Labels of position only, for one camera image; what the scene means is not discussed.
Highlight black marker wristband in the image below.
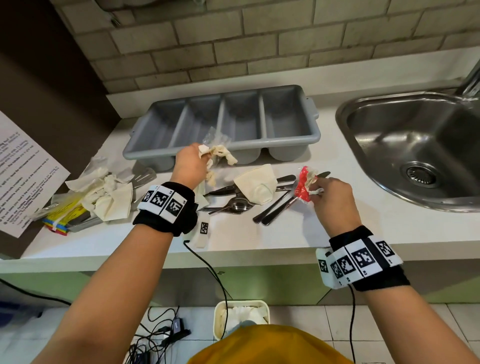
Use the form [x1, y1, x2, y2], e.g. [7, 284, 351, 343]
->
[316, 225, 412, 292]
[132, 182, 199, 238]

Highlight yellow shirt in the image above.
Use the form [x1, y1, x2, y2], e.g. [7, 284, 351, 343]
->
[186, 324, 355, 364]

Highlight stainless steel sink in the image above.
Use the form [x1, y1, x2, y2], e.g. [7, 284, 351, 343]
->
[335, 88, 480, 213]

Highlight white printed paper sheet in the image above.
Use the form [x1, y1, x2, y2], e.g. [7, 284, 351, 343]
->
[0, 110, 71, 239]

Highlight white marker strap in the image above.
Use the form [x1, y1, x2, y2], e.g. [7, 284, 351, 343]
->
[187, 213, 211, 249]

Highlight metal fork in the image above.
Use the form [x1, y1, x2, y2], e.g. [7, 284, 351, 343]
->
[129, 167, 158, 190]

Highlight white tissues in bin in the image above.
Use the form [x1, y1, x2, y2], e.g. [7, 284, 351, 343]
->
[224, 306, 268, 328]

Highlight green cabinet front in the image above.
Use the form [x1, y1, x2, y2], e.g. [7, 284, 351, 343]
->
[0, 259, 480, 307]

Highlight metal table knife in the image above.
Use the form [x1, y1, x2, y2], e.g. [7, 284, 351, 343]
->
[253, 180, 301, 225]
[261, 171, 332, 227]

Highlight yellow packet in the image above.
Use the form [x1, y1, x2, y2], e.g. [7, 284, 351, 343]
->
[48, 194, 90, 223]

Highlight black power adapter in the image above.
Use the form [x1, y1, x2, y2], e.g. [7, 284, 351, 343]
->
[165, 317, 192, 346]

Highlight person's right forearm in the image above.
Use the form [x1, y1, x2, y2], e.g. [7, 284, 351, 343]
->
[360, 280, 480, 364]

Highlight pile of crumpled napkins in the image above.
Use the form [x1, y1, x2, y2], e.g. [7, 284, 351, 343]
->
[65, 167, 134, 222]

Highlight grey plastic cutlery tray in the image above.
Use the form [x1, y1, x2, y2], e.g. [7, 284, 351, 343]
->
[122, 85, 322, 172]

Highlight white waste bin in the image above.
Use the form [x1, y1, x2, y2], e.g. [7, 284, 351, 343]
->
[213, 300, 271, 341]

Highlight clear plastic wrapper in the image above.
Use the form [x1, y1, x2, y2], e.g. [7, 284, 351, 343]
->
[202, 127, 232, 151]

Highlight tangle of black cables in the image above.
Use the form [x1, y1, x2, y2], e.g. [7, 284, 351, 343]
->
[127, 305, 181, 364]

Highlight person's left hand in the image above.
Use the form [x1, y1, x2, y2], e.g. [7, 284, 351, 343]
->
[170, 143, 213, 190]

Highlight person's left forearm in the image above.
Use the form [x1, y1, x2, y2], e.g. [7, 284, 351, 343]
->
[32, 223, 175, 364]

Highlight stack of coloured strips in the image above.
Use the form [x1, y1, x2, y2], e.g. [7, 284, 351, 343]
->
[42, 215, 71, 236]

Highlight cream napkin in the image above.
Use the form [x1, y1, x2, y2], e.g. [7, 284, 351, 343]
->
[233, 164, 279, 206]
[198, 144, 239, 188]

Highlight person's right hand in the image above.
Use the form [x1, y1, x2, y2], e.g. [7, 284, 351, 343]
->
[309, 177, 363, 238]

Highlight metal faucet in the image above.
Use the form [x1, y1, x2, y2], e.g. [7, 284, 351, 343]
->
[454, 59, 480, 99]

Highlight folded cream napkin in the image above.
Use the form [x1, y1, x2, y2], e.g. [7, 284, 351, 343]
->
[233, 164, 279, 206]

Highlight thin black cable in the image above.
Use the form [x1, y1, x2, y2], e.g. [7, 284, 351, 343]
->
[348, 285, 357, 364]
[182, 240, 230, 340]

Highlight crumpled clear plastic film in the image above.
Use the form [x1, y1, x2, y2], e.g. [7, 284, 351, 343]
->
[79, 155, 110, 178]

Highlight metal spoon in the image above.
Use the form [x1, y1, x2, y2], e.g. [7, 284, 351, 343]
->
[197, 197, 257, 216]
[203, 183, 241, 197]

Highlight red wrapper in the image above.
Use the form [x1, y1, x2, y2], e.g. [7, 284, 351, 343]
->
[294, 166, 319, 203]

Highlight thick black cable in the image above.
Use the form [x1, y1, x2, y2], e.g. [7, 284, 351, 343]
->
[0, 278, 73, 307]

